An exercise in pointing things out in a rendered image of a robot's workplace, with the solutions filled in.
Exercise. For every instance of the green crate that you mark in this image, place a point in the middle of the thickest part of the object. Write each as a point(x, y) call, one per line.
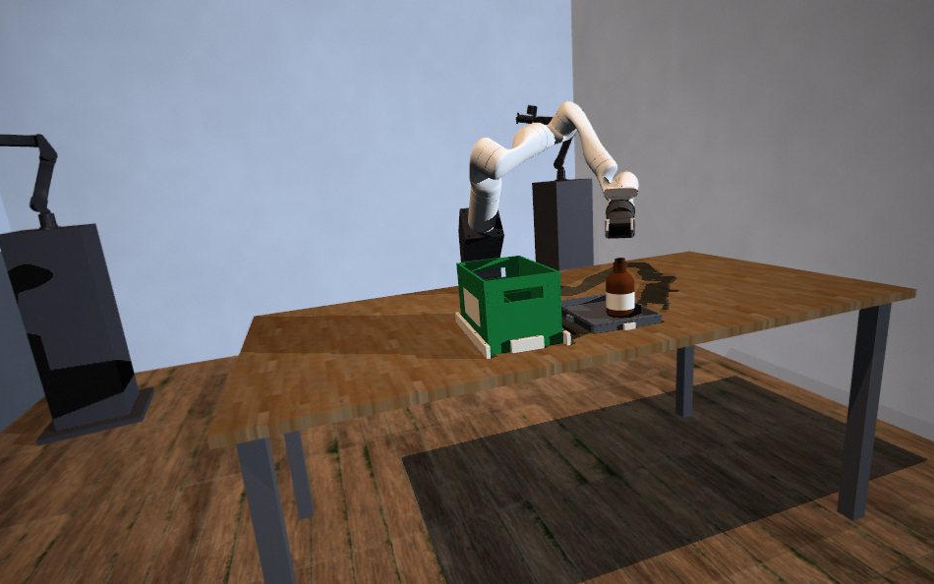
point(511, 307)

